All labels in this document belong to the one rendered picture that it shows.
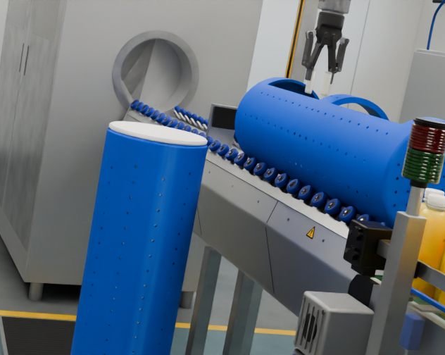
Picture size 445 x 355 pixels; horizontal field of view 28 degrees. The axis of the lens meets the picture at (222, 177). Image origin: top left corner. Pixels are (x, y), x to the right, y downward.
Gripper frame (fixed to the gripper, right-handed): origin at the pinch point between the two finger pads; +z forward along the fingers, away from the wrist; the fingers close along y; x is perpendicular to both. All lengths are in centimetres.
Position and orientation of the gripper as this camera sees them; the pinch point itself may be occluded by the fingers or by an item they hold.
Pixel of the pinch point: (317, 83)
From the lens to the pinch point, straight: 257.3
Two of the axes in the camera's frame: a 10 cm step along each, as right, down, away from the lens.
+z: -1.8, 9.7, 1.6
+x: 3.7, 2.2, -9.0
